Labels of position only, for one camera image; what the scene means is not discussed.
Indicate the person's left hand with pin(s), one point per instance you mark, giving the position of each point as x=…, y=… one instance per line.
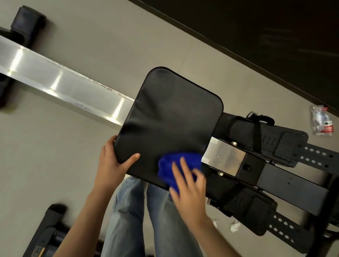
x=107, y=172

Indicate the person's right hand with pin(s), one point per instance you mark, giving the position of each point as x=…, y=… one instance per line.
x=190, y=198

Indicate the person's left thumb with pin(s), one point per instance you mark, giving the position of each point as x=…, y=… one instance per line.
x=129, y=160

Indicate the person's right middle finger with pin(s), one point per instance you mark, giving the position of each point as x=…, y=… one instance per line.
x=188, y=170

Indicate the blue microfibre cloth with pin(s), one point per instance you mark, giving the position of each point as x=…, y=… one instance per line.
x=169, y=169

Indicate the black padded rower seat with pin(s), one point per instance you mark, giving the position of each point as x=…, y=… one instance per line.
x=169, y=119

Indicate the person's right forearm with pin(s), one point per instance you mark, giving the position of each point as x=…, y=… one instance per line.
x=214, y=241

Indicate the person's left forearm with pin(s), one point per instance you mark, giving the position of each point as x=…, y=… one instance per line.
x=82, y=225

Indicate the small white paper scrap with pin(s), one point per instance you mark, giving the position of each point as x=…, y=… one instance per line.
x=214, y=223

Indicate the person's light blue jeans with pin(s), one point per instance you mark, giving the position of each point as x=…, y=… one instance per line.
x=159, y=225

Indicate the crumpled white tissue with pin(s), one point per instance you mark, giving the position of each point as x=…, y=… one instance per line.
x=235, y=227

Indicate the black exercise machine base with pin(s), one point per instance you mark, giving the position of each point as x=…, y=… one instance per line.
x=47, y=233

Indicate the crushed clear plastic bottle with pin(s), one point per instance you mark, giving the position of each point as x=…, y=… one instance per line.
x=321, y=120

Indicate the black rear support leg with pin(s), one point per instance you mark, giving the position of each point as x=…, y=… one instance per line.
x=26, y=23

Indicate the black rower main frame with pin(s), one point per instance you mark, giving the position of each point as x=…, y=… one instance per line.
x=286, y=185

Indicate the silver aluminium rower rail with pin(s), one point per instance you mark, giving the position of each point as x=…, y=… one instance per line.
x=53, y=76

